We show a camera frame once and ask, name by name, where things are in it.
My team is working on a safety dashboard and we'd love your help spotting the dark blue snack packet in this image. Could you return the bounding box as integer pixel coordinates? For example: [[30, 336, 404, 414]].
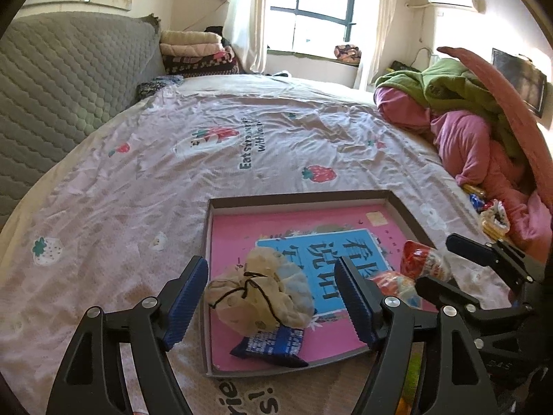
[[231, 326, 308, 368]]

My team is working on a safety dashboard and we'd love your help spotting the cream curtain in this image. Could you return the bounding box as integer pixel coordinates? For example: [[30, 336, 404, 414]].
[[223, 0, 269, 74], [353, 0, 396, 91]]

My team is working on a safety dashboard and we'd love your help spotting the blue cloth near headboard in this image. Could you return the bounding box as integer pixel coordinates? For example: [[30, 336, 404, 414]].
[[136, 75, 185, 100]]

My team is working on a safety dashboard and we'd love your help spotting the pink and blue book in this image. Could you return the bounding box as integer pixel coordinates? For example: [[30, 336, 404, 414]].
[[201, 199, 423, 377]]

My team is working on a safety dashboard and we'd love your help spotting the right cream curtain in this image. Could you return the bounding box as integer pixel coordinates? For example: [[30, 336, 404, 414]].
[[353, 0, 396, 91]]

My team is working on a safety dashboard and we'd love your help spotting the pink strawberry print bedsheet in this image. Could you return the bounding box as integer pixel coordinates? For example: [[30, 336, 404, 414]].
[[1, 75, 484, 414]]

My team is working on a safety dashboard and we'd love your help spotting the dark framed window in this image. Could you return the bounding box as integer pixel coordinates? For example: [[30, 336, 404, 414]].
[[266, 0, 355, 58]]

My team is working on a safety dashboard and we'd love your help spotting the pink quilt pile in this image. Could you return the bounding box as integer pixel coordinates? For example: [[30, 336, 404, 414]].
[[374, 47, 552, 262]]

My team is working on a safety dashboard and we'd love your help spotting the shallow grey cardboard tray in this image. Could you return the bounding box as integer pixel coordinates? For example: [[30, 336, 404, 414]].
[[204, 190, 432, 368]]

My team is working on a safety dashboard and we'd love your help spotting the cream mesh drawstring pouch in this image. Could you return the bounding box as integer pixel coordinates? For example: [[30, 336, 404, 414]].
[[204, 246, 315, 337]]

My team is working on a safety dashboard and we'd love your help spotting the small blue wrapper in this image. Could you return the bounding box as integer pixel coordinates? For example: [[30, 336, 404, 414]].
[[469, 193, 486, 214]]

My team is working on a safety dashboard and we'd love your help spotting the left cream curtain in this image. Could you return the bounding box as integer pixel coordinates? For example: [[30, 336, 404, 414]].
[[223, 0, 269, 74]]

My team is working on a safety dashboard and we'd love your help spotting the green blanket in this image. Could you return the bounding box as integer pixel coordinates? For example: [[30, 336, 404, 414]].
[[375, 58, 523, 159]]

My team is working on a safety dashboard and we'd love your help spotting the stack of folded blankets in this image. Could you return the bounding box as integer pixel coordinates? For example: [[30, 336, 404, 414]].
[[159, 28, 243, 78]]

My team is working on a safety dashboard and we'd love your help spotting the dark wall picture frame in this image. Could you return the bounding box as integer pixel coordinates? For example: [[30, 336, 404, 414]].
[[492, 48, 547, 118]]

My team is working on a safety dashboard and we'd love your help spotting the floral bag on windowsill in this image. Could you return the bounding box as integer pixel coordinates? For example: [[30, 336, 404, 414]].
[[334, 44, 362, 65]]

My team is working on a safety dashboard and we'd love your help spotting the red white snack ball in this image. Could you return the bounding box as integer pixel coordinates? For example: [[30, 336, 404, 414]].
[[400, 240, 453, 282]]

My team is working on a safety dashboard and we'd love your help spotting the golden wrapped snack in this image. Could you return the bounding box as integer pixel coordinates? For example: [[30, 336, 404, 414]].
[[461, 184, 486, 200]]

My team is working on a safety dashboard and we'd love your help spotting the grey quilted headboard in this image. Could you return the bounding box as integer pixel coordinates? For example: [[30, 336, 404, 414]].
[[1, 11, 164, 222]]

